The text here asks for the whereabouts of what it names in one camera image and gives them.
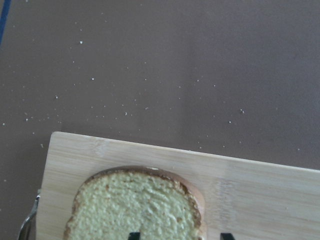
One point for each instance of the wooden cutting board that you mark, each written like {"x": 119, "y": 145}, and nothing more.
{"x": 252, "y": 200}

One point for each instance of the bread slice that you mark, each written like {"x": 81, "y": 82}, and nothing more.
{"x": 156, "y": 204}

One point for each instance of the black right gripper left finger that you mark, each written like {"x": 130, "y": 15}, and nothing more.
{"x": 134, "y": 236}

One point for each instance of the metal cutting board handle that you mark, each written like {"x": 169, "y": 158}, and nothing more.
{"x": 25, "y": 229}

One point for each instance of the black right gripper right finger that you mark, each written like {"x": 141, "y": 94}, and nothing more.
{"x": 226, "y": 236}

